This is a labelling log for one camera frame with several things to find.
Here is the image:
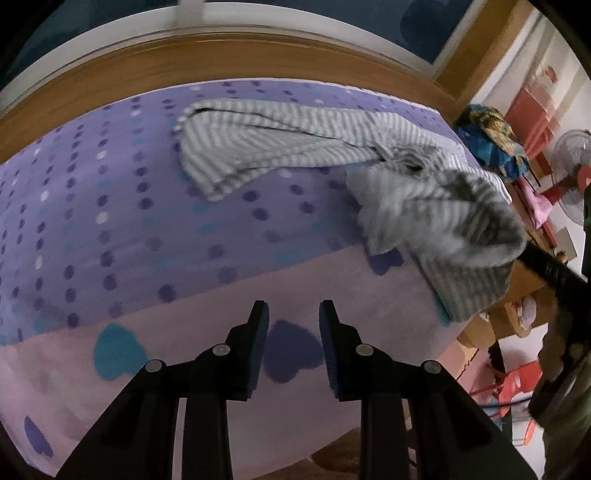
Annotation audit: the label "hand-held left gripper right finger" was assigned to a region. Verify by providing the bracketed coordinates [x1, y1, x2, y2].
[318, 300, 539, 480]

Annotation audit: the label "cardboard box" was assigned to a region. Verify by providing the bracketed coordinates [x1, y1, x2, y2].
[457, 318, 495, 349]

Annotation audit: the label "red plastic stool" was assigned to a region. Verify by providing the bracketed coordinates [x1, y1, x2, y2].
[471, 360, 543, 446]

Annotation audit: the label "purple dotted bed sheet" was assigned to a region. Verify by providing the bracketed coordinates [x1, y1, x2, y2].
[0, 78, 485, 476]

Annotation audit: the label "colourful cloth pile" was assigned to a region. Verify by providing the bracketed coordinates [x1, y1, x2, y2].
[455, 104, 532, 183]

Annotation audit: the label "white plush toy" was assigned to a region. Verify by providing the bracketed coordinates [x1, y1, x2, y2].
[515, 298, 539, 333]

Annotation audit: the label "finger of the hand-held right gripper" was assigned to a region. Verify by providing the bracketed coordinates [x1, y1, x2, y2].
[518, 241, 591, 315]

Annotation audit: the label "wooden bedside desk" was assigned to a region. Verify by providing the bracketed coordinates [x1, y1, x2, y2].
[457, 222, 573, 352]

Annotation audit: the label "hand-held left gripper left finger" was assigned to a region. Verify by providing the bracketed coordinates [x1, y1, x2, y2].
[55, 300, 270, 480]

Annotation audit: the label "white flowered curtain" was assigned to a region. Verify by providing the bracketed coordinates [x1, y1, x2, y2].
[471, 9, 568, 121]

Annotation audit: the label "grey striped pants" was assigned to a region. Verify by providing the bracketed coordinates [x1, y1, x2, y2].
[173, 98, 527, 324]

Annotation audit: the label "pink cloth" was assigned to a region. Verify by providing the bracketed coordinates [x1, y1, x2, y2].
[512, 178, 552, 229]

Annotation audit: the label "red standing fan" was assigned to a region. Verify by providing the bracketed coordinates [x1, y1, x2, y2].
[551, 129, 591, 227]

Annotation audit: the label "wooden bed headboard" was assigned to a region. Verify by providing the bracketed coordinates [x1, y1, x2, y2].
[0, 31, 472, 162]

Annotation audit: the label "wooden window trim post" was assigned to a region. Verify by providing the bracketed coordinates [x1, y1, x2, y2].
[434, 0, 539, 103]

